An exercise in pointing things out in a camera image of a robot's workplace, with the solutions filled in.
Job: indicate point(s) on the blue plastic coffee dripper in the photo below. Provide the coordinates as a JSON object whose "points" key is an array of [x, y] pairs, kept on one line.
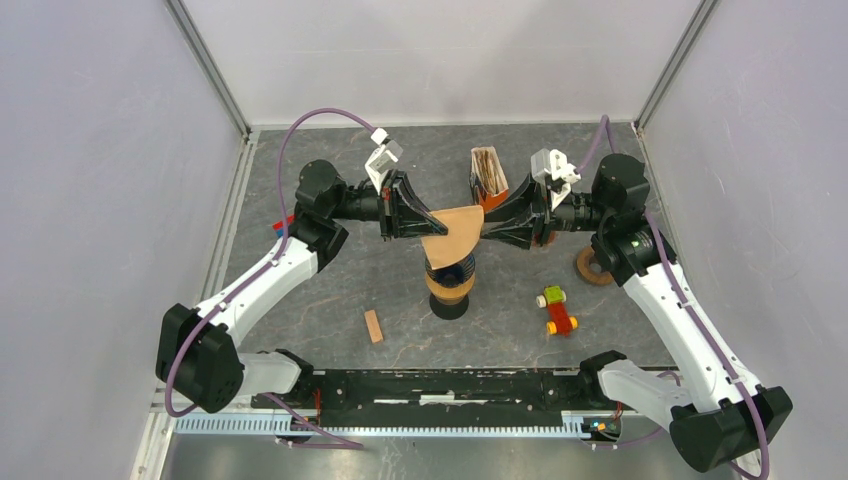
{"points": [[453, 275]]}

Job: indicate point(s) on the light wooden ring holder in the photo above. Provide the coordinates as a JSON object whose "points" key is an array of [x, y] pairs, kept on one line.
{"points": [[450, 295]]}

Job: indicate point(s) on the colourful toy car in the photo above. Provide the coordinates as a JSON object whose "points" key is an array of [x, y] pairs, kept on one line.
{"points": [[553, 301]]}

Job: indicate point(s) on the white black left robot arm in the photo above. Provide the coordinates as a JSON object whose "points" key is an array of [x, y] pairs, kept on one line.
{"points": [[198, 358]]}

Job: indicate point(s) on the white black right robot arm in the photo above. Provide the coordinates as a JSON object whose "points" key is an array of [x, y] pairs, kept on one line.
{"points": [[721, 412]]}

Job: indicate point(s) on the small wooden block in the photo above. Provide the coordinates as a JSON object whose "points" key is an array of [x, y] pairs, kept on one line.
{"points": [[373, 326]]}

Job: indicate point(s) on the orange coffee filter box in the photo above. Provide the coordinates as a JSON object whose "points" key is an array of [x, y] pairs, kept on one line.
{"points": [[487, 180]]}

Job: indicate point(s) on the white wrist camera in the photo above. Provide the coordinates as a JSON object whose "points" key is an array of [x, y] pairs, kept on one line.
{"points": [[384, 157], [553, 176]]}

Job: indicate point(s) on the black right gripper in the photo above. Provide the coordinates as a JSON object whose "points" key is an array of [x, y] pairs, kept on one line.
{"points": [[529, 216]]}

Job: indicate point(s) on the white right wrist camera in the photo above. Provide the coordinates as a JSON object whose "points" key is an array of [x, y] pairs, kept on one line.
{"points": [[553, 176]]}

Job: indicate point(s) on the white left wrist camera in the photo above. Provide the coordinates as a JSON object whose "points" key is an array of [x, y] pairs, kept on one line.
{"points": [[384, 157]]}

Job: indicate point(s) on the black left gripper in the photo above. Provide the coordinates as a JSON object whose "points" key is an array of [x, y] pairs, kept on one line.
{"points": [[403, 213]]}

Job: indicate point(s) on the brown paper coffee filter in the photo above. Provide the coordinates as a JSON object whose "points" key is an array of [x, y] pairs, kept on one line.
{"points": [[464, 231]]}

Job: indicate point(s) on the red blue small object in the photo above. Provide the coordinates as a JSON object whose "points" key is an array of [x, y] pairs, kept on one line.
{"points": [[278, 227]]}

